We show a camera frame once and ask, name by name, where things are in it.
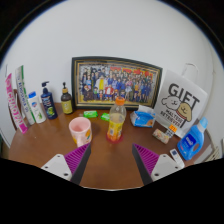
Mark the framed group photo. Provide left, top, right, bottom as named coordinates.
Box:
left=70, top=55, right=164, bottom=111

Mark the white paper gift bag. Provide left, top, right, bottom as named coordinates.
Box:
left=153, top=62, right=210, bottom=139

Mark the flat round red coaster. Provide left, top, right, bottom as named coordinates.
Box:
left=105, top=132, right=125, bottom=145

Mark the dark blue pump bottle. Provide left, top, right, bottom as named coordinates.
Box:
left=40, top=80, right=59, bottom=121

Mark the small orange white box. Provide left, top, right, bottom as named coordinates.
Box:
left=165, top=123, right=179, bottom=139

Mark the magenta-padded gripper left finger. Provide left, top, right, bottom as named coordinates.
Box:
left=40, top=143, right=92, bottom=186

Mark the white radiator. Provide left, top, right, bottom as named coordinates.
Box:
left=209, top=145, right=224, bottom=162

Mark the beige snack packet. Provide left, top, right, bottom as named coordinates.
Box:
left=152, top=128, right=171, bottom=145

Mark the white shampoo bottle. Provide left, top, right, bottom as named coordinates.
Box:
left=27, top=91, right=47, bottom=125

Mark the white remote control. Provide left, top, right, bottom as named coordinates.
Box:
left=169, top=148, right=186, bottom=169

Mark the orange-capped juice bottle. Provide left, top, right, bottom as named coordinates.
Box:
left=106, top=96, right=128, bottom=143

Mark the blue tissue pack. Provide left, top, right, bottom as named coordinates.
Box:
left=129, top=104, right=157, bottom=129

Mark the blue detergent bottle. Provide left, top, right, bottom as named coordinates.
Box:
left=176, top=116, right=209, bottom=161

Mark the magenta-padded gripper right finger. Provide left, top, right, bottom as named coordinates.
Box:
left=132, top=143, right=184, bottom=186

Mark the brown pump bottle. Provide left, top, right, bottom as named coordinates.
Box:
left=60, top=81, right=74, bottom=116

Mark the pink ceramic mug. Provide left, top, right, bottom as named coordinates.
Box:
left=68, top=116, right=93, bottom=148

